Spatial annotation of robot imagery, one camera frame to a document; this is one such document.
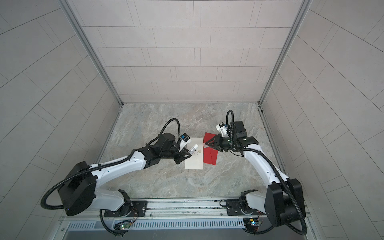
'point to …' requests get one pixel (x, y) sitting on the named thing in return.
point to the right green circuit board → (251, 224)
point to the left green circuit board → (125, 226)
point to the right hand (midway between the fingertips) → (207, 144)
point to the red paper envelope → (210, 155)
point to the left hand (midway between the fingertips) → (193, 152)
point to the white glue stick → (192, 150)
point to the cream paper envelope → (195, 161)
